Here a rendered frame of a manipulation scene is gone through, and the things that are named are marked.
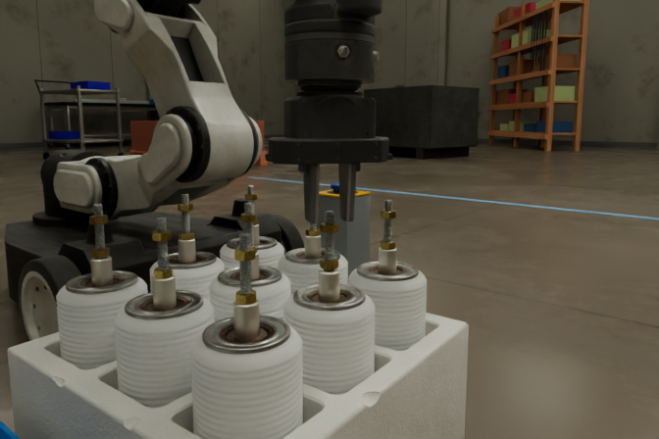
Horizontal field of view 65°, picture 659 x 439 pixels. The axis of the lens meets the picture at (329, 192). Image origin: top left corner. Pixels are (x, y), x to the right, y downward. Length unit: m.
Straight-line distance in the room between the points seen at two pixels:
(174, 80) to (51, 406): 0.62
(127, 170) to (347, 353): 0.78
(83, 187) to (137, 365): 0.78
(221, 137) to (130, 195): 0.31
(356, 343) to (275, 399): 0.12
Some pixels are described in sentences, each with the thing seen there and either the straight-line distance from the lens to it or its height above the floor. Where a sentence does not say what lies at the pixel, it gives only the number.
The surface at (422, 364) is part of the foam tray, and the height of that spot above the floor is 0.18.
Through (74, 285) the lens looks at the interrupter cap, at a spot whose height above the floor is 0.25.
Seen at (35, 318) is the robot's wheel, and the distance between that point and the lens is 1.10.
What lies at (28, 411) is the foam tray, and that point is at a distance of 0.70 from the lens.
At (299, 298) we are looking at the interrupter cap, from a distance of 0.55.
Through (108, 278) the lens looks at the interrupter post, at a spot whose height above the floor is 0.26.
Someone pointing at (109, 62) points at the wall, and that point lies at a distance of 10.23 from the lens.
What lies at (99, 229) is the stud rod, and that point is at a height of 0.31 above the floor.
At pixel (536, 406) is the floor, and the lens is 0.92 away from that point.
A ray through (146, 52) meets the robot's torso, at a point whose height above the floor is 0.57.
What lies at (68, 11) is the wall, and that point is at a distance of 10.04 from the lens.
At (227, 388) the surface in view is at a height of 0.23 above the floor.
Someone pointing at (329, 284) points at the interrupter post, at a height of 0.27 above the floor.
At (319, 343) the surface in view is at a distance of 0.52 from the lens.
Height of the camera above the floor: 0.44
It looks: 8 degrees down
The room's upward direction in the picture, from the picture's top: straight up
